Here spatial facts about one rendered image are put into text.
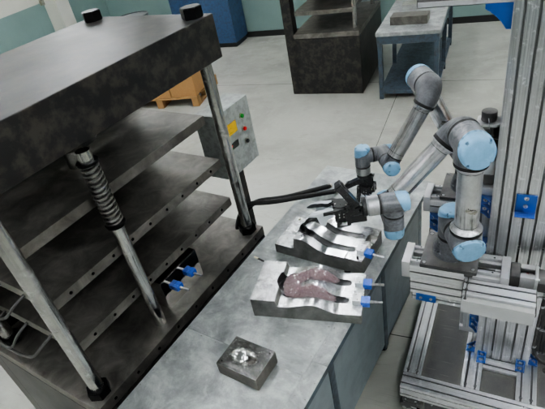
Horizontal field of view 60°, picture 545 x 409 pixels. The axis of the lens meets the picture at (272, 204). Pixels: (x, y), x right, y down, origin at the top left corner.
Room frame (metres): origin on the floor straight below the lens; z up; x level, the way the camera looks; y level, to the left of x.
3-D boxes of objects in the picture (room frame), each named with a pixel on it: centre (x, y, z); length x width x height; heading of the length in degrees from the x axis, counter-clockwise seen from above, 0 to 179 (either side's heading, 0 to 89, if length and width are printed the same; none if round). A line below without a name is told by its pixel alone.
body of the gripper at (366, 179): (2.02, -0.49, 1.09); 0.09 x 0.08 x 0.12; 51
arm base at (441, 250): (1.46, -0.70, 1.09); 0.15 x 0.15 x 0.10
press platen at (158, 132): (2.04, 0.86, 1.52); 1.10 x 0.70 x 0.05; 142
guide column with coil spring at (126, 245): (1.66, 0.65, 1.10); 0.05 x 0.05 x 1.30
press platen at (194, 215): (2.03, 0.85, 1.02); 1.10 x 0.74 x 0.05; 142
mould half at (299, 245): (1.92, -0.24, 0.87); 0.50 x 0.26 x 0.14; 52
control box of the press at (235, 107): (2.52, 0.17, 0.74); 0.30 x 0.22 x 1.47; 142
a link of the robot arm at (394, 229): (1.37, -0.43, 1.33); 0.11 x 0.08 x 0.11; 174
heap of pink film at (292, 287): (1.59, -0.09, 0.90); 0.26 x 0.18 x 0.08; 69
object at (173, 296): (1.99, 0.72, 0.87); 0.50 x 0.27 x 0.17; 52
